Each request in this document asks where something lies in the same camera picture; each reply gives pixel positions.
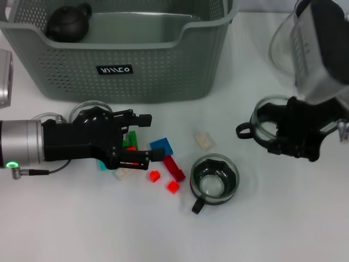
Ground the orange-red wedge toy brick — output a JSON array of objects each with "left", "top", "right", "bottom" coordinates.
[{"left": 119, "top": 146, "right": 140, "bottom": 167}]

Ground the translucent beige toy brick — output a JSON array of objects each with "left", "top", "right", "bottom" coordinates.
[{"left": 193, "top": 130, "right": 215, "bottom": 150}]

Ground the small red square brick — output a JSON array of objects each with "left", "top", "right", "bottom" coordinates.
[{"left": 166, "top": 180, "right": 180, "bottom": 194}]

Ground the glass teacup with black handle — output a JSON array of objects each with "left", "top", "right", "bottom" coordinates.
[
  {"left": 68, "top": 100, "right": 130, "bottom": 134},
  {"left": 190, "top": 153, "right": 240, "bottom": 215},
  {"left": 30, "top": 112, "right": 68, "bottom": 125},
  {"left": 236, "top": 95, "right": 290, "bottom": 150}
]

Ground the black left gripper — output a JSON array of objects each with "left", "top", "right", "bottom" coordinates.
[{"left": 41, "top": 109, "right": 153, "bottom": 169}]

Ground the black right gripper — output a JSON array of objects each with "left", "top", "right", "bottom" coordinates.
[{"left": 257, "top": 97, "right": 349, "bottom": 162}]

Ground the blue square toy plate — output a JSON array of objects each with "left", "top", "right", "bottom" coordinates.
[{"left": 149, "top": 138, "right": 175, "bottom": 158}]

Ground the dark clay teapot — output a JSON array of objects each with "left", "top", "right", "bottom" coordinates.
[{"left": 45, "top": 2, "right": 93, "bottom": 44}]

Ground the grey-green perforated storage bin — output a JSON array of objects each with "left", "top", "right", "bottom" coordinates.
[{"left": 0, "top": 0, "right": 240, "bottom": 104}]

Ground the right gripper cable with connectors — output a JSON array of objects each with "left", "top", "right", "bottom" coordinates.
[{"left": 336, "top": 120, "right": 349, "bottom": 142}]

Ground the dark red long brick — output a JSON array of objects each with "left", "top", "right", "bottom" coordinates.
[{"left": 163, "top": 155, "right": 186, "bottom": 183}]

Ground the white toy brick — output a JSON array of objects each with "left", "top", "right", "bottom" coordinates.
[{"left": 114, "top": 168, "right": 137, "bottom": 181}]

